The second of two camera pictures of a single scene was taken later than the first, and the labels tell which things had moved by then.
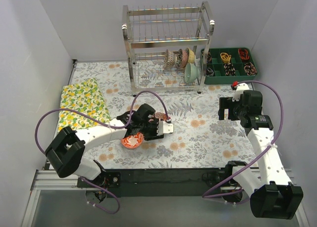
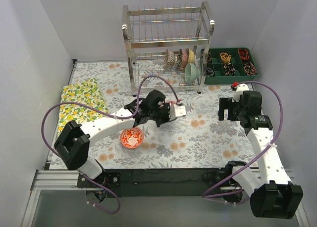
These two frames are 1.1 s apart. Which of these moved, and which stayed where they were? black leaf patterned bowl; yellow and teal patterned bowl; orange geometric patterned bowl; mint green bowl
Moved: orange geometric patterned bowl
Stayed: mint green bowl; black leaf patterned bowl; yellow and teal patterned bowl
